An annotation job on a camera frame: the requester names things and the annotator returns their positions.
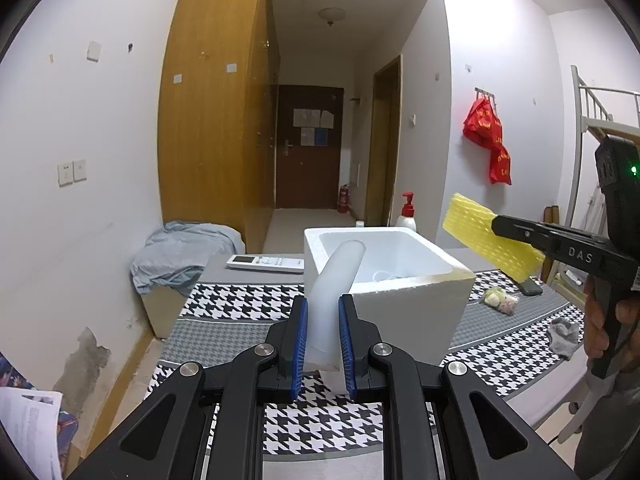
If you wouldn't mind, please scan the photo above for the wooden wardrobe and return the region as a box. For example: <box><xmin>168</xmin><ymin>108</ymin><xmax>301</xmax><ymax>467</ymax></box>
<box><xmin>157</xmin><ymin>0</ymin><xmax>281</xmax><ymax>256</ymax></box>

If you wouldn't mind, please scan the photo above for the person's dark clothing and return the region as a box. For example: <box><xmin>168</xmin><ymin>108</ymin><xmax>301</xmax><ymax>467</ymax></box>
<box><xmin>574</xmin><ymin>360</ymin><xmax>640</xmax><ymax>480</ymax></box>

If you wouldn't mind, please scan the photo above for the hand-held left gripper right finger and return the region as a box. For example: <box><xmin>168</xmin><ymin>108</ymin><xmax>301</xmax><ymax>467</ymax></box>
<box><xmin>337</xmin><ymin>294</ymin><xmax>576</xmax><ymax>480</ymax></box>

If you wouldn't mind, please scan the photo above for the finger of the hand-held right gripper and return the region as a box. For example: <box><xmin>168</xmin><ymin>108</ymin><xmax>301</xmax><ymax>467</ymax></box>
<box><xmin>491</xmin><ymin>214</ymin><xmax>556</xmax><ymax>261</ymax></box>

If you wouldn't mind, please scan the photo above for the white foam tube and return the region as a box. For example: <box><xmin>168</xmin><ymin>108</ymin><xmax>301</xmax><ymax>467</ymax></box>
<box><xmin>306</xmin><ymin>240</ymin><xmax>367</xmax><ymax>396</ymax></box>

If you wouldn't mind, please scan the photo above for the small snack packet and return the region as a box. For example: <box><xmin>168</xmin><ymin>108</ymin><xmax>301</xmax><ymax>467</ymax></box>
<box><xmin>482</xmin><ymin>286</ymin><xmax>521</xmax><ymax>316</ymax></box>

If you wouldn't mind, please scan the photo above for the brown wooden board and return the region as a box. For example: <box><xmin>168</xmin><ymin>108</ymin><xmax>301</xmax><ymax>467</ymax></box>
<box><xmin>544</xmin><ymin>205</ymin><xmax>562</xmax><ymax>281</ymax></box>

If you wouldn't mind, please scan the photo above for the blue-grey crumpled cloth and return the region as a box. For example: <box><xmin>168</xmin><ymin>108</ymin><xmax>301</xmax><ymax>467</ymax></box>
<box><xmin>130</xmin><ymin>220</ymin><xmax>246</xmax><ymax>295</ymax></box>

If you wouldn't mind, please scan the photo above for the red plastic bag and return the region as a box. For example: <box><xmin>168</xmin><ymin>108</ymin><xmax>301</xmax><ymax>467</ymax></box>
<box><xmin>487</xmin><ymin>142</ymin><xmax>512</xmax><ymax>186</ymax></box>
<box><xmin>462</xmin><ymin>97</ymin><xmax>503</xmax><ymax>149</ymax></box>

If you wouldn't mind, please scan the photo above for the white printed paper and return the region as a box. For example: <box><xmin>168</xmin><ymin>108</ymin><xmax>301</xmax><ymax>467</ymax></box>
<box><xmin>0</xmin><ymin>387</ymin><xmax>64</xmax><ymax>480</ymax></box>

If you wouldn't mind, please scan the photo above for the person's right hand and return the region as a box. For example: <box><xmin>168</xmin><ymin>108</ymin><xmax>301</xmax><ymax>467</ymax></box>
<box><xmin>582</xmin><ymin>276</ymin><xmax>640</xmax><ymax>359</ymax></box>

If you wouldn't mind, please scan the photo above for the yellow foam net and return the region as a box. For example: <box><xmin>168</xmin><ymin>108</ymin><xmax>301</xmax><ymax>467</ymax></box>
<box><xmin>442</xmin><ymin>193</ymin><xmax>547</xmax><ymax>282</ymax></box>

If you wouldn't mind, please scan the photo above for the white hanging cloth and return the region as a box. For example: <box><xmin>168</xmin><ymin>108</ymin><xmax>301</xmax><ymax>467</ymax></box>
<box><xmin>586</xmin><ymin>187</ymin><xmax>607</xmax><ymax>238</ymax></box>

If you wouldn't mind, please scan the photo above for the grey houndstooth tablecloth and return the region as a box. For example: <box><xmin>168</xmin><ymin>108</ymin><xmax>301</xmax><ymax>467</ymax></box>
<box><xmin>142</xmin><ymin>252</ymin><xmax>588</xmax><ymax>480</ymax></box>

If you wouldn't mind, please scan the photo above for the white remote control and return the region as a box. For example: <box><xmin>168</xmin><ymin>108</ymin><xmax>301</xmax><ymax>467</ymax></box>
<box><xmin>226</xmin><ymin>255</ymin><xmax>305</xmax><ymax>273</ymax></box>

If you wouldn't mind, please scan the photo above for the grey sock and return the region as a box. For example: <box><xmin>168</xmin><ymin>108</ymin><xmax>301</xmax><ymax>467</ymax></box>
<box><xmin>546</xmin><ymin>317</ymin><xmax>583</xmax><ymax>360</ymax></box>

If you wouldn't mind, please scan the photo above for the white pump bottle red top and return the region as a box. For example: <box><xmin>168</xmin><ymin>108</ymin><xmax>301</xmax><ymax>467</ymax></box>
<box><xmin>395</xmin><ymin>191</ymin><xmax>418</xmax><ymax>233</ymax></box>

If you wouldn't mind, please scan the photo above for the light wooden side door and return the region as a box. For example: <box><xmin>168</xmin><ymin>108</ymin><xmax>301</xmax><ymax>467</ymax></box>
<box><xmin>365</xmin><ymin>55</ymin><xmax>402</xmax><ymax>228</ymax></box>

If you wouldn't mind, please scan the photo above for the dark brown entrance door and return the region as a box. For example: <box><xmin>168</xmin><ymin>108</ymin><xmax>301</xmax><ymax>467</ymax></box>
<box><xmin>276</xmin><ymin>85</ymin><xmax>346</xmax><ymax>210</ymax></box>

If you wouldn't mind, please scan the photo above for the colourful printed bag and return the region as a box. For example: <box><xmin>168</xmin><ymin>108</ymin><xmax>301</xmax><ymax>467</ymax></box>
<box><xmin>0</xmin><ymin>352</ymin><xmax>81</xmax><ymax>463</ymax></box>

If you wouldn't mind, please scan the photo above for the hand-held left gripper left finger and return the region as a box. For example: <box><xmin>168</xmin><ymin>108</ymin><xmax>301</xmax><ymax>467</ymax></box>
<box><xmin>65</xmin><ymin>295</ymin><xmax>311</xmax><ymax>480</ymax></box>

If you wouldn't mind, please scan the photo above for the grey metal bunk bed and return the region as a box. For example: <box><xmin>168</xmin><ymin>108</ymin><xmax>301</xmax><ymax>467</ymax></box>
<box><xmin>570</xmin><ymin>64</ymin><xmax>640</xmax><ymax>281</ymax></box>

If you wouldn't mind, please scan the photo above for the white foam box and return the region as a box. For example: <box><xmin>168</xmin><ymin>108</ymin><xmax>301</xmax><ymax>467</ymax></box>
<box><xmin>303</xmin><ymin>226</ymin><xmax>476</xmax><ymax>367</ymax></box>

